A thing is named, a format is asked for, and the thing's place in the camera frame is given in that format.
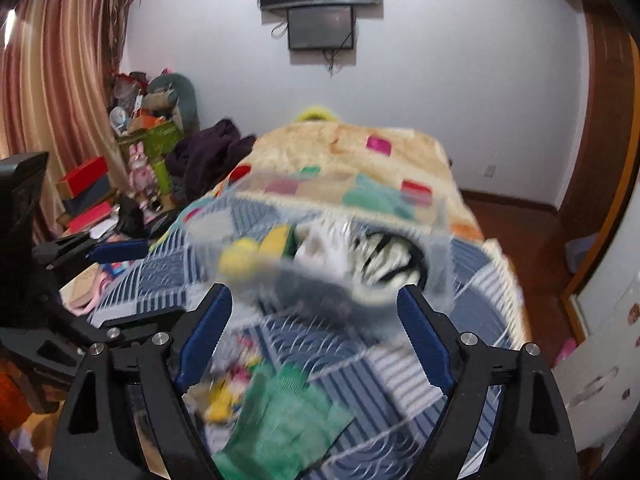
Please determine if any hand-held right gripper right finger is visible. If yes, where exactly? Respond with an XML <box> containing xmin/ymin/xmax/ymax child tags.
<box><xmin>396</xmin><ymin>284</ymin><xmax>583</xmax><ymax>480</ymax></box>

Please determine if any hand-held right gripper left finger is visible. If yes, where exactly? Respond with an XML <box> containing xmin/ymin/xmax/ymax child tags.
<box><xmin>47</xmin><ymin>282</ymin><xmax>236</xmax><ymax>480</ymax></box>

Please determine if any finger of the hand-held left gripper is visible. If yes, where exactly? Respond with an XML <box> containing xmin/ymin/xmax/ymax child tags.
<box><xmin>75</xmin><ymin>306</ymin><xmax>187</xmax><ymax>356</ymax></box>
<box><xmin>32</xmin><ymin>236</ymin><xmax>149</xmax><ymax>265</ymax></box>

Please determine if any green knitted glove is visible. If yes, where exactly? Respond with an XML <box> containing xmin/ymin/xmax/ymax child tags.
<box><xmin>212</xmin><ymin>362</ymin><xmax>354</xmax><ymax>480</ymax></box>

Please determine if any clear plastic storage box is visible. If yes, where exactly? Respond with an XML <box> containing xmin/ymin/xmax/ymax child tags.
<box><xmin>184</xmin><ymin>171</ymin><xmax>454</xmax><ymax>343</ymax></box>

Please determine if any black bag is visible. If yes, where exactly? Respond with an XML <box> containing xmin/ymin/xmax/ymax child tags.
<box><xmin>116</xmin><ymin>196</ymin><xmax>147</xmax><ymax>239</ymax></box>

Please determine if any red book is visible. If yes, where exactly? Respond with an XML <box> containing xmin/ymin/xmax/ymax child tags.
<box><xmin>66</xmin><ymin>203</ymin><xmax>117</xmax><ymax>234</ymax></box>

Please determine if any grey blue box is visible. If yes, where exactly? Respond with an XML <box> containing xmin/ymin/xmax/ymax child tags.
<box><xmin>62</xmin><ymin>177</ymin><xmax>114</xmax><ymax>214</ymax></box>

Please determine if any blue patterned quilt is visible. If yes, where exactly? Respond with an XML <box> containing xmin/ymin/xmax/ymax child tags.
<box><xmin>87</xmin><ymin>195</ymin><xmax>527</xmax><ymax>480</ymax></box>

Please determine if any small yellow toy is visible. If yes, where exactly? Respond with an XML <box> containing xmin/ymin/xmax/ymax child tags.
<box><xmin>204</xmin><ymin>379</ymin><xmax>247</xmax><ymax>424</ymax></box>

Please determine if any pink bunny toy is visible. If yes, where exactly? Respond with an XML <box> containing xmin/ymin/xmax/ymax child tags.
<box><xmin>127</xmin><ymin>142</ymin><xmax>157</xmax><ymax>197</ymax></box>

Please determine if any black white striped sock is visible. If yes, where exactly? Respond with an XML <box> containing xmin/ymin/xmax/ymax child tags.
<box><xmin>350</xmin><ymin>231</ymin><xmax>428</xmax><ymax>288</ymax></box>

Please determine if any yellow green sock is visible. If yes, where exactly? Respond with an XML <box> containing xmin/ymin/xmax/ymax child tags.
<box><xmin>259</xmin><ymin>224</ymin><xmax>297</xmax><ymax>262</ymax></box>

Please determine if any grey sock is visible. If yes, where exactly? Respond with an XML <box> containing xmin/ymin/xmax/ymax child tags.
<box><xmin>250</xmin><ymin>260</ymin><xmax>396</xmax><ymax>313</ymax></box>

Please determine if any green cardboard box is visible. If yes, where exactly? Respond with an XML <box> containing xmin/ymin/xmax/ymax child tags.
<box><xmin>144</xmin><ymin>122</ymin><xmax>184</xmax><ymax>159</ymax></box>

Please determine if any dark purple clothing pile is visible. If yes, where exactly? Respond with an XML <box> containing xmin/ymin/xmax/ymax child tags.
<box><xmin>164</xmin><ymin>118</ymin><xmax>257</xmax><ymax>197</ymax></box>

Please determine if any orange cloth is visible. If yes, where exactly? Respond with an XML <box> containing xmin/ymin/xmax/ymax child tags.
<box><xmin>0</xmin><ymin>360</ymin><xmax>33</xmax><ymax>438</ymax></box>

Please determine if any striped pink curtain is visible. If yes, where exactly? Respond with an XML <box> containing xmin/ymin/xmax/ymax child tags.
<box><xmin>0</xmin><ymin>0</ymin><xmax>137</xmax><ymax>243</ymax></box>

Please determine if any white cabinet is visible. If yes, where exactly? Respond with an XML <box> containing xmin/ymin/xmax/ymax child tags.
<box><xmin>551</xmin><ymin>240</ymin><xmax>640</xmax><ymax>453</ymax></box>

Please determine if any pale purple bag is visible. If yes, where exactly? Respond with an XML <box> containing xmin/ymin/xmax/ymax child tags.
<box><xmin>566</xmin><ymin>232</ymin><xmax>599</xmax><ymax>274</ymax></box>

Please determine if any beige plush blanket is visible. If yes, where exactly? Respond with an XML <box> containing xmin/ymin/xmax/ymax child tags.
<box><xmin>214</xmin><ymin>119</ymin><xmax>487</xmax><ymax>242</ymax></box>

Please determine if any yellow green plush item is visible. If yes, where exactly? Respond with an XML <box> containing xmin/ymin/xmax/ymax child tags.
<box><xmin>294</xmin><ymin>105</ymin><xmax>339</xmax><ymax>124</ymax></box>

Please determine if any wooden door frame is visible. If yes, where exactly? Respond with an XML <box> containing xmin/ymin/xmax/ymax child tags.
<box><xmin>557</xmin><ymin>0</ymin><xmax>640</xmax><ymax>343</ymax></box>

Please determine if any dangling black cable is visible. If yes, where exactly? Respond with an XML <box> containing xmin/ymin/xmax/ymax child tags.
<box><xmin>320</xmin><ymin>49</ymin><xmax>347</xmax><ymax>78</ymax></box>

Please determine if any small black wall monitor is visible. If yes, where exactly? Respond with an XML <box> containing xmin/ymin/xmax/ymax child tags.
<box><xmin>287</xmin><ymin>5</ymin><xmax>357</xmax><ymax>52</ymax></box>

